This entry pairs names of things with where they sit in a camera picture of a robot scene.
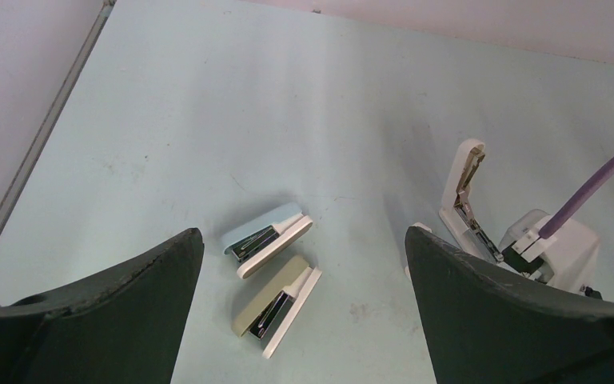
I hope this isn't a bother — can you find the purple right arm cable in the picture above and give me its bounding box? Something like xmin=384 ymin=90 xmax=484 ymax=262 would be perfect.
xmin=537 ymin=134 xmax=614 ymax=241

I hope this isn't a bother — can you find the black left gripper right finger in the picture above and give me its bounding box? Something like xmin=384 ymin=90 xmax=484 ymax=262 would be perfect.
xmin=405 ymin=226 xmax=614 ymax=383

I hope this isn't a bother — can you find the white open stapler right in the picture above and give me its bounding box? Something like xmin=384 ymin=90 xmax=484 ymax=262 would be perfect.
xmin=439 ymin=138 xmax=504 ymax=264

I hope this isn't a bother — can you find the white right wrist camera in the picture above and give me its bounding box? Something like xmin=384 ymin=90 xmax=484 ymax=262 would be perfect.
xmin=498 ymin=209 xmax=600 ymax=295

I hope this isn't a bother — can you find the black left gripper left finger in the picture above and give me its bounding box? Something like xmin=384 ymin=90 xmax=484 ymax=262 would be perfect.
xmin=0 ymin=228 xmax=205 ymax=383

